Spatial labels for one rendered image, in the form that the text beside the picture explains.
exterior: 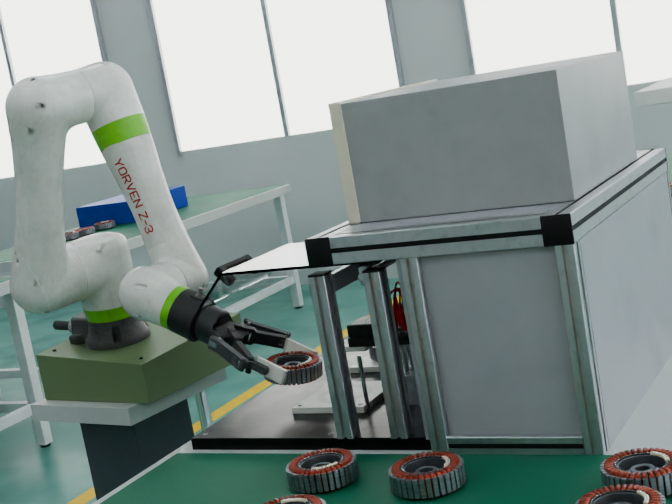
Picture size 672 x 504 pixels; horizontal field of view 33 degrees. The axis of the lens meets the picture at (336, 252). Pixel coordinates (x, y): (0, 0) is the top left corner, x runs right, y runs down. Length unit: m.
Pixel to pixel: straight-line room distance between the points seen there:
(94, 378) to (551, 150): 1.24
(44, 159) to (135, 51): 5.78
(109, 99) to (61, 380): 0.67
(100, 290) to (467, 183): 1.05
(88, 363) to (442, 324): 1.04
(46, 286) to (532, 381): 1.15
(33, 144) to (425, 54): 4.91
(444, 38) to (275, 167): 1.46
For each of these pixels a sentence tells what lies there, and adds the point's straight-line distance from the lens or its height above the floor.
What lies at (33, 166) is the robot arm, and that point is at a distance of 2.39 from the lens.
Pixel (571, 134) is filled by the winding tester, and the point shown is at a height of 1.21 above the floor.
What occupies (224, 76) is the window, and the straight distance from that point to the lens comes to 7.74.
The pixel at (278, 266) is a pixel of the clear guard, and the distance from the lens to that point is 1.95.
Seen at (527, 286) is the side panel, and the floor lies 1.01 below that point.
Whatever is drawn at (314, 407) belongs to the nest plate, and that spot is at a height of 0.78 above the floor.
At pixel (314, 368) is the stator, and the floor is 0.84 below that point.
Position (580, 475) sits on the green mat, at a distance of 1.71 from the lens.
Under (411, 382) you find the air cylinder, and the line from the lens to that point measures 2.05.
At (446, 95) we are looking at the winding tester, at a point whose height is 1.30.
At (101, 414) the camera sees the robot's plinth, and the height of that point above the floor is 0.73.
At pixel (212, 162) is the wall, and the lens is 7.89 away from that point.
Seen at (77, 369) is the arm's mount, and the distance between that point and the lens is 2.64.
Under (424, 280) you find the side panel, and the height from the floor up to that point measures 1.03.
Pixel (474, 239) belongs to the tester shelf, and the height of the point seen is 1.09.
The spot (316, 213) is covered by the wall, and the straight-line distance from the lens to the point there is 7.54.
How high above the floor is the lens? 1.38
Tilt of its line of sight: 9 degrees down
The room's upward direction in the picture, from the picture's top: 10 degrees counter-clockwise
